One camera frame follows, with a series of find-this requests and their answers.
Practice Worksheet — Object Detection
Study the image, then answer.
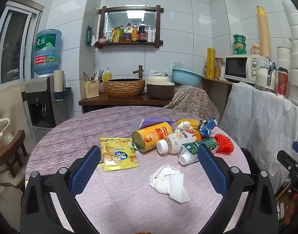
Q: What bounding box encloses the red foam fruit net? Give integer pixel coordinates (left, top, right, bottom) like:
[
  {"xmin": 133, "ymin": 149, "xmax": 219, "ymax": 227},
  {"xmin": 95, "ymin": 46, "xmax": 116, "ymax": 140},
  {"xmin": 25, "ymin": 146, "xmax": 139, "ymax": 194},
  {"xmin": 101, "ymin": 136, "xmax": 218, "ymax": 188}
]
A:
[{"xmin": 213, "ymin": 133, "xmax": 235, "ymax": 153}]

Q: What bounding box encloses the dark soy sauce bottle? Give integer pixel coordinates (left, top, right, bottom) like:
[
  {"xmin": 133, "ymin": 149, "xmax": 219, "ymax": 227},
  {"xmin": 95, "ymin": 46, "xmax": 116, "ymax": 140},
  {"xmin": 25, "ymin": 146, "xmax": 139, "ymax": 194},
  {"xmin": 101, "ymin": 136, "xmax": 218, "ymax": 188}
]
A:
[{"xmin": 138, "ymin": 21, "xmax": 147, "ymax": 42}]

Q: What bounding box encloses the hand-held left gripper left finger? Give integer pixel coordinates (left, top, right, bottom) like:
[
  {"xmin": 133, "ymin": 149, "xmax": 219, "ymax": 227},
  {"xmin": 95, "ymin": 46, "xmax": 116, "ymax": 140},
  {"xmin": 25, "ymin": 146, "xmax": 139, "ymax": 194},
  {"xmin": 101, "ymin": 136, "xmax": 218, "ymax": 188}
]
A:
[{"xmin": 20, "ymin": 145, "xmax": 101, "ymax": 234}]

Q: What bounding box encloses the blue water jug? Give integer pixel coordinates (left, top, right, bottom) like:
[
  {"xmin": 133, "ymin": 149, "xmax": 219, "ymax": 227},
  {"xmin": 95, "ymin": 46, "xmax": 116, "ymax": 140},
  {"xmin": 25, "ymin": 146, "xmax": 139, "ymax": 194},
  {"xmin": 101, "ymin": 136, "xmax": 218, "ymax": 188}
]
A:
[{"xmin": 33, "ymin": 29, "xmax": 63, "ymax": 76}]

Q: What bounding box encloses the wooden counter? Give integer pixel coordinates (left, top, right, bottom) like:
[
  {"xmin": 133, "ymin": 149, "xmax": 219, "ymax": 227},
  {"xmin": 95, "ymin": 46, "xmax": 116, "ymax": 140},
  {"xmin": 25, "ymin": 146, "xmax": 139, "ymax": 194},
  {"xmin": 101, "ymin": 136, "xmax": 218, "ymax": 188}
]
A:
[{"xmin": 79, "ymin": 93, "xmax": 179, "ymax": 114}]

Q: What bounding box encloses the white kettle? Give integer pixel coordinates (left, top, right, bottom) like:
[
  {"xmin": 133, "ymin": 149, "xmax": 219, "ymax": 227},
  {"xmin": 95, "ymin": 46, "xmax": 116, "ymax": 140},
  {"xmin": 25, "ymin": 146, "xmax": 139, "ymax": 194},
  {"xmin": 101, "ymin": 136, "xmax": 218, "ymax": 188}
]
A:
[{"xmin": 255, "ymin": 57, "xmax": 278, "ymax": 92}]

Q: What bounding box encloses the purple plastic bag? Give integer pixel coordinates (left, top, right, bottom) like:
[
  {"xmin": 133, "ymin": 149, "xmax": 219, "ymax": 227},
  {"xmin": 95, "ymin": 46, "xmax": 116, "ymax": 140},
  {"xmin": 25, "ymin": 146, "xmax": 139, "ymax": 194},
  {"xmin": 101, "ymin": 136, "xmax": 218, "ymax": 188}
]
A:
[{"xmin": 131, "ymin": 118, "xmax": 176, "ymax": 133}]

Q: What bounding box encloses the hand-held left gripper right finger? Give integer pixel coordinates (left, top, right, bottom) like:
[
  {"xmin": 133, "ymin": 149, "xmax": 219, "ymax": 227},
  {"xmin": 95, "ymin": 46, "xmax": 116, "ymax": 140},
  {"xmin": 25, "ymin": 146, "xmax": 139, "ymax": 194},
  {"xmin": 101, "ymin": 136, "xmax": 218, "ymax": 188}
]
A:
[{"xmin": 197, "ymin": 144, "xmax": 279, "ymax": 234}]

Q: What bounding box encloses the window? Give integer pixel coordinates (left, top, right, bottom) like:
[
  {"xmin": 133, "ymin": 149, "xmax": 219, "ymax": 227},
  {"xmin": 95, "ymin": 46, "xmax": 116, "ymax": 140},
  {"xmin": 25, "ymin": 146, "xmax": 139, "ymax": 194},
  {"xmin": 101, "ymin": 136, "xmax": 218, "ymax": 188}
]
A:
[{"xmin": 0, "ymin": 0, "xmax": 44, "ymax": 86}]

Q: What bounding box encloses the green drink carton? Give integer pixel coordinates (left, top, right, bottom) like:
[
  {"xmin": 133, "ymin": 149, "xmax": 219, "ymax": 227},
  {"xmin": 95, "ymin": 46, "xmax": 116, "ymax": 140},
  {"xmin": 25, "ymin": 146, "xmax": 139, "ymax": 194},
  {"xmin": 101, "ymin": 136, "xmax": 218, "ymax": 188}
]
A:
[{"xmin": 178, "ymin": 136, "xmax": 221, "ymax": 165}]

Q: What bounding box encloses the yellow soap bottle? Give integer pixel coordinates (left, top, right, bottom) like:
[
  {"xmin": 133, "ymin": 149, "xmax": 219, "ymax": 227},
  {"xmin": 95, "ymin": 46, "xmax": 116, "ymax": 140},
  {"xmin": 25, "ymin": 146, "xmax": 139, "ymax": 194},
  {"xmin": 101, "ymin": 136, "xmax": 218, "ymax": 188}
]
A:
[{"xmin": 103, "ymin": 67, "xmax": 113, "ymax": 82}]

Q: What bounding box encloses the small crumpled white tissue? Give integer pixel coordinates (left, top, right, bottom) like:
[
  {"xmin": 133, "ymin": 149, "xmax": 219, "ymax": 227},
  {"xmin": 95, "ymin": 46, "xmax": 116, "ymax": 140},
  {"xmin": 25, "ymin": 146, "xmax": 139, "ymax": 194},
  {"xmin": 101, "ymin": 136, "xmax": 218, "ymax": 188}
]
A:
[{"xmin": 175, "ymin": 122, "xmax": 192, "ymax": 133}]

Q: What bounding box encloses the yellow cloth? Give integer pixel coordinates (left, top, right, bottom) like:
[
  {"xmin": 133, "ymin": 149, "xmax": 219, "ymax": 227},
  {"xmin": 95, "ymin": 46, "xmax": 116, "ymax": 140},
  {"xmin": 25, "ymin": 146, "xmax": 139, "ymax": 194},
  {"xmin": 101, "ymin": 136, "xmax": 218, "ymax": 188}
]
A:
[{"xmin": 176, "ymin": 118, "xmax": 200, "ymax": 129}]

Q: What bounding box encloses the light blue plastic basin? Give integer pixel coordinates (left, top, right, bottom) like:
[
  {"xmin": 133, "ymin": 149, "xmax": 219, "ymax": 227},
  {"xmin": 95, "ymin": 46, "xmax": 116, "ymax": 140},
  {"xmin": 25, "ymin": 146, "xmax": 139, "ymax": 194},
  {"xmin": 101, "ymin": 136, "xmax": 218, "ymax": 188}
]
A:
[{"xmin": 171, "ymin": 68, "xmax": 204, "ymax": 86}]

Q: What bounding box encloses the yellow roll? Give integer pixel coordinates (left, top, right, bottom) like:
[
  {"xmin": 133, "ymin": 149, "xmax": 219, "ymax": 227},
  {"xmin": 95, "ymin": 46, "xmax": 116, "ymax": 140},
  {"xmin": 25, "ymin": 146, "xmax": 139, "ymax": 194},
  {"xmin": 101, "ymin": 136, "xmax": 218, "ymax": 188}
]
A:
[{"xmin": 207, "ymin": 48, "xmax": 216, "ymax": 78}]

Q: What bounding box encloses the large white tissue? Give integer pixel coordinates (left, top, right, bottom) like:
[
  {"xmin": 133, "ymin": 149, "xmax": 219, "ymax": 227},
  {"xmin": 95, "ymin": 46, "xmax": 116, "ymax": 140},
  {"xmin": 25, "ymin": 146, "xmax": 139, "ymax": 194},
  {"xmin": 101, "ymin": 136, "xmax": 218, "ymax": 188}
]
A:
[{"xmin": 149, "ymin": 164, "xmax": 190, "ymax": 203}]

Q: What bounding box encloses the green wall tissue holder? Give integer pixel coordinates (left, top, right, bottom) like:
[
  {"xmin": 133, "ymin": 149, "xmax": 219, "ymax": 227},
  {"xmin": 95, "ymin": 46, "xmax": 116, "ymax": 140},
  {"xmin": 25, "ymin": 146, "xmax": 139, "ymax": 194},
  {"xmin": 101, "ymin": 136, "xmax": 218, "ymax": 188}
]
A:
[{"xmin": 87, "ymin": 26, "xmax": 96, "ymax": 47}]

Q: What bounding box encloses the white cup dispenser tube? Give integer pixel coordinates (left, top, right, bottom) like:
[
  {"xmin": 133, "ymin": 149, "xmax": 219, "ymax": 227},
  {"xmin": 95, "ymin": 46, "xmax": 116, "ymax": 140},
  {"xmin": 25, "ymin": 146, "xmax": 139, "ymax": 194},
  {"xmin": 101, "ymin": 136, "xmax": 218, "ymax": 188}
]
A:
[{"xmin": 54, "ymin": 69, "xmax": 66, "ymax": 100}]

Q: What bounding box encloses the yellow chip can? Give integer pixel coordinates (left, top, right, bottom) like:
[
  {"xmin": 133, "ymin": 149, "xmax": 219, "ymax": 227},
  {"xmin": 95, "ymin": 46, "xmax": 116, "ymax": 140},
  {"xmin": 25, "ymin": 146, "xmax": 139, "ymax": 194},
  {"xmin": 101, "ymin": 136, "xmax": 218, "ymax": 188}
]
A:
[{"xmin": 132, "ymin": 122, "xmax": 173, "ymax": 154}]

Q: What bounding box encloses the woven pattern wash basin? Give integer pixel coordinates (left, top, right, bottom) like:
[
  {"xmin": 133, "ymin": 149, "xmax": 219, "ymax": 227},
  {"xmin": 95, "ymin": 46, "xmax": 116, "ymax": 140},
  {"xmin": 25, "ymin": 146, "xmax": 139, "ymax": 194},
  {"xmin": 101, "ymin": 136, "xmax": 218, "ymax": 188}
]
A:
[{"xmin": 104, "ymin": 78, "xmax": 146, "ymax": 97}]

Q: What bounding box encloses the white bowl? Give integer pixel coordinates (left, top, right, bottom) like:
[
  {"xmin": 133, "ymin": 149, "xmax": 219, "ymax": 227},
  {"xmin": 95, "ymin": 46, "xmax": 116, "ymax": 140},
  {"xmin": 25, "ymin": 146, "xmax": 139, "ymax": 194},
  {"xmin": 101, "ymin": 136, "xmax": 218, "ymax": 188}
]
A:
[{"xmin": 0, "ymin": 118, "xmax": 11, "ymax": 144}]

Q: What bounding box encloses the stack of white paper bowls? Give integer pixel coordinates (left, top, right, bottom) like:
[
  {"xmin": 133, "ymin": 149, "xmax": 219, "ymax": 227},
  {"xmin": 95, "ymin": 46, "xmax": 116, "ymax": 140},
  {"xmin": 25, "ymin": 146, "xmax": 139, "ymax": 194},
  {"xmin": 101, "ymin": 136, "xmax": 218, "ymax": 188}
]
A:
[{"xmin": 282, "ymin": 0, "xmax": 298, "ymax": 108}]

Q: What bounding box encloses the red paper cup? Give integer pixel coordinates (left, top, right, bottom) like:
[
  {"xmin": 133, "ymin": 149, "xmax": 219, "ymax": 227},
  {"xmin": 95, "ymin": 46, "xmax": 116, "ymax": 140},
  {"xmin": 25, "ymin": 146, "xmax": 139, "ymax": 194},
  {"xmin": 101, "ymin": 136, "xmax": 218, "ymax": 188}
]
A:
[{"xmin": 276, "ymin": 67, "xmax": 289, "ymax": 97}]

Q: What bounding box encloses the yellow potato chip bag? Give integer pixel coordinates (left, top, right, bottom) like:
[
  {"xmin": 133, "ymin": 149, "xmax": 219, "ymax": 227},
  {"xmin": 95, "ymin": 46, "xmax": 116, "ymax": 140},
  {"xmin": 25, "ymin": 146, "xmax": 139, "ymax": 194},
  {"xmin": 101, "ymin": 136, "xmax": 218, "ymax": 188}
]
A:
[{"xmin": 100, "ymin": 137, "xmax": 140, "ymax": 172}]

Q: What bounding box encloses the white microwave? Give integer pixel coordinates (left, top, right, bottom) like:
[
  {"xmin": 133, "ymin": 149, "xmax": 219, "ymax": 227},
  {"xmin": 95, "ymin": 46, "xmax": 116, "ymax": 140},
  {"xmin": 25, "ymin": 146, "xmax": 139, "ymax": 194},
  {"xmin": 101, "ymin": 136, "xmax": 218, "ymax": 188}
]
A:
[{"xmin": 224, "ymin": 55, "xmax": 266, "ymax": 83}]

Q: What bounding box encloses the lilac tablecloth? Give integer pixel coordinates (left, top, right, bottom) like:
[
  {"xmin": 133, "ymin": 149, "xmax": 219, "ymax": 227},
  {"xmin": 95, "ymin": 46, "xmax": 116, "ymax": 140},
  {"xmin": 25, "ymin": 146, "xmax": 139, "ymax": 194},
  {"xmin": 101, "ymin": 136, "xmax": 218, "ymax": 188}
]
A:
[{"xmin": 24, "ymin": 106, "xmax": 252, "ymax": 234}]

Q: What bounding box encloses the blue snack wrapper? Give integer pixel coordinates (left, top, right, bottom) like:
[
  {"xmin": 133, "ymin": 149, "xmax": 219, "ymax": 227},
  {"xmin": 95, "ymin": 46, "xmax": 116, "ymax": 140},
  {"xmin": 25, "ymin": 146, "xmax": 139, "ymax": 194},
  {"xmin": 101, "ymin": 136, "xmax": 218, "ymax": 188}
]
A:
[{"xmin": 198, "ymin": 116, "xmax": 218, "ymax": 137}]

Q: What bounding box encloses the water dispenser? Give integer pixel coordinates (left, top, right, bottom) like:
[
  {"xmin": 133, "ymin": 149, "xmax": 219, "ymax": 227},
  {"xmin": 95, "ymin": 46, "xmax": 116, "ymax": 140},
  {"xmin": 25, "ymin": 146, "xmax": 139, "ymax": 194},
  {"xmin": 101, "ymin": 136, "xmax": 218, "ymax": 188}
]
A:
[{"xmin": 24, "ymin": 74, "xmax": 72, "ymax": 129}]

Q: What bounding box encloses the wooden stool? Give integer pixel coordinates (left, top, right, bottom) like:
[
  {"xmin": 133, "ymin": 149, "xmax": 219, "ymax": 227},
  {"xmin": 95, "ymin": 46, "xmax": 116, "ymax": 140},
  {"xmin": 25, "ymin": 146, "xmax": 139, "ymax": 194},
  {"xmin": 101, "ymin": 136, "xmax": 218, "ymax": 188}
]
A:
[{"xmin": 0, "ymin": 130, "xmax": 28, "ymax": 178}]

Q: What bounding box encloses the floral cloth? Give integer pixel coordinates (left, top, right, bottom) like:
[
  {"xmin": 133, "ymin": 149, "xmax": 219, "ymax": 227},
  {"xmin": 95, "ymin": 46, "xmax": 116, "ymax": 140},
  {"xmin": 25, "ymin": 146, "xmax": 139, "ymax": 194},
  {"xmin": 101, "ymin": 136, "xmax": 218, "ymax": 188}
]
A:
[{"xmin": 164, "ymin": 85, "xmax": 220, "ymax": 123}]

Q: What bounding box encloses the white cloth cover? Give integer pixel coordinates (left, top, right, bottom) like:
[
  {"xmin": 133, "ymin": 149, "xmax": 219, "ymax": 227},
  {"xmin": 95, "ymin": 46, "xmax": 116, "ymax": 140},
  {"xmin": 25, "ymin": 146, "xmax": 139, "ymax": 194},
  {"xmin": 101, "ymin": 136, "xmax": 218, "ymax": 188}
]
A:
[{"xmin": 220, "ymin": 82, "xmax": 298, "ymax": 193}]

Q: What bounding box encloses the beige chopstick holder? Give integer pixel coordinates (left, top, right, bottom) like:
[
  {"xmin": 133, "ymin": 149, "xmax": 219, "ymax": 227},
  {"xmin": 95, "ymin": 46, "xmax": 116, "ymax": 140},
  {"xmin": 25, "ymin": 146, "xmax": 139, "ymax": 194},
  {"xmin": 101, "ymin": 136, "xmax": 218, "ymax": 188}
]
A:
[{"xmin": 84, "ymin": 80, "xmax": 100, "ymax": 98}]

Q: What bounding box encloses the brass faucet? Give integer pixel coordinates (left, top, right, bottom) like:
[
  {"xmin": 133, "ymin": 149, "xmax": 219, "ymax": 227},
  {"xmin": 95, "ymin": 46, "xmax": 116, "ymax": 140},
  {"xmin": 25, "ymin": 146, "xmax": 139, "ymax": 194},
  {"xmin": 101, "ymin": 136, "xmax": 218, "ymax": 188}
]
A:
[{"xmin": 133, "ymin": 65, "xmax": 144, "ymax": 79}]

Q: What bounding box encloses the white plastic bottle orange label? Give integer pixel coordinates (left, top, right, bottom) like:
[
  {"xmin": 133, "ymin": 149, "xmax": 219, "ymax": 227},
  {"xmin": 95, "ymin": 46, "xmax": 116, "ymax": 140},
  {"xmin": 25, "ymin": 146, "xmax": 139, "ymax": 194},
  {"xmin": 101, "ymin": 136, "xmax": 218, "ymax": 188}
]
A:
[{"xmin": 156, "ymin": 129, "xmax": 202, "ymax": 154}]

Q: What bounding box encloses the wooden framed mirror shelf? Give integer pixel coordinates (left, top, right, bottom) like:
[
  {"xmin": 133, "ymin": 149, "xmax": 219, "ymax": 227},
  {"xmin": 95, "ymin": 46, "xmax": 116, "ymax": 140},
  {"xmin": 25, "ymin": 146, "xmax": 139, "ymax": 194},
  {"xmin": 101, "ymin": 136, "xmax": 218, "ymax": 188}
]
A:
[{"xmin": 98, "ymin": 5, "xmax": 164, "ymax": 49}]

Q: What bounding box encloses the brown and cream pot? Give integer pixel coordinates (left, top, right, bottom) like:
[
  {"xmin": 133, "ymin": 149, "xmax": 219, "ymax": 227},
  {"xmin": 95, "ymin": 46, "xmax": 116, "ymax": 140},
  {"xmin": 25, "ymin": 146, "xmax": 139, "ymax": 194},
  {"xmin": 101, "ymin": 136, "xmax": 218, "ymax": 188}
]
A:
[{"xmin": 146, "ymin": 76, "xmax": 176, "ymax": 100}]

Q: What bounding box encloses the stack of tan paper cups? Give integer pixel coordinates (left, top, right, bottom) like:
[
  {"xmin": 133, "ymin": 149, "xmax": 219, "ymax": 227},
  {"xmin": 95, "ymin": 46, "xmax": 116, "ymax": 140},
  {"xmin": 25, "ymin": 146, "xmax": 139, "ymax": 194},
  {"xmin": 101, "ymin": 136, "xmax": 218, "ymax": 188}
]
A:
[{"xmin": 256, "ymin": 5, "xmax": 272, "ymax": 58}]

